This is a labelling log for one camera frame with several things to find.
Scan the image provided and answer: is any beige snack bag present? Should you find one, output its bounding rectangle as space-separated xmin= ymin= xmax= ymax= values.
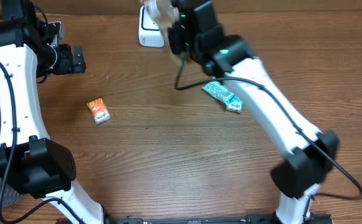
xmin=140 ymin=0 xmax=180 ymax=42

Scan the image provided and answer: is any orange small packet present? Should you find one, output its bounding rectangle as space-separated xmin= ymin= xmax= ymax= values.
xmin=87 ymin=98 xmax=111 ymax=124

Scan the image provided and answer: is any teal snack packet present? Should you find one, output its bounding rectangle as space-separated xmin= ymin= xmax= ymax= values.
xmin=202 ymin=82 xmax=235 ymax=104

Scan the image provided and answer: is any green tissue packet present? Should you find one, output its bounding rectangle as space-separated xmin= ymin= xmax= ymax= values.
xmin=225 ymin=95 xmax=244 ymax=113

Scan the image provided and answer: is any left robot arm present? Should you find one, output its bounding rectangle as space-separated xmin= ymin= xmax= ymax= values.
xmin=0 ymin=0 xmax=110 ymax=223

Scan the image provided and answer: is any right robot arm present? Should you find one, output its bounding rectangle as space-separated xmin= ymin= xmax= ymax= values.
xmin=169 ymin=1 xmax=339 ymax=223

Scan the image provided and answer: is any white barcode scanner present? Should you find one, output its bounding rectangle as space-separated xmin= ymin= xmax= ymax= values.
xmin=138 ymin=6 xmax=164 ymax=48

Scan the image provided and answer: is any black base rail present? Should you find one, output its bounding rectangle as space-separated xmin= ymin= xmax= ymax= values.
xmin=55 ymin=213 xmax=334 ymax=224

